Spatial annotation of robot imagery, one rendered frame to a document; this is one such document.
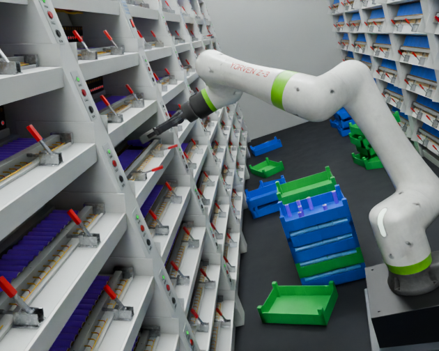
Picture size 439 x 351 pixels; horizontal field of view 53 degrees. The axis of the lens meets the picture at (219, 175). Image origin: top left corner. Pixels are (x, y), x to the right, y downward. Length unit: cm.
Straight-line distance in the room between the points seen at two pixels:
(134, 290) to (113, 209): 21
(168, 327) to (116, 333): 29
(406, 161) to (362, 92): 24
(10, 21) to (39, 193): 45
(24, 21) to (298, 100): 70
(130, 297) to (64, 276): 28
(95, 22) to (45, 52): 72
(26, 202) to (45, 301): 17
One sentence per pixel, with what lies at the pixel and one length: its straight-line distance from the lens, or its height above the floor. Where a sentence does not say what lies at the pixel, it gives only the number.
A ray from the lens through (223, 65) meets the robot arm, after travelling 146.
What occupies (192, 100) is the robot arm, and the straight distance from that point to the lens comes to 162.
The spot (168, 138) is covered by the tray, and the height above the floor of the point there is 91.
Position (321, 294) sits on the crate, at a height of 1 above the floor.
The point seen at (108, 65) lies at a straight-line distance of 141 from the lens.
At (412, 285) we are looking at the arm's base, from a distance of 136.
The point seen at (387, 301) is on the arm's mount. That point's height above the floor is 38.
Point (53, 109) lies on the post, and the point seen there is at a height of 118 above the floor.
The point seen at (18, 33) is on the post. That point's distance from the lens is 114.
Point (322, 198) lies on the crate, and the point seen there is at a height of 35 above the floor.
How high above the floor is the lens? 119
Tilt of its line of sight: 16 degrees down
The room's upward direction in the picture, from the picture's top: 20 degrees counter-clockwise
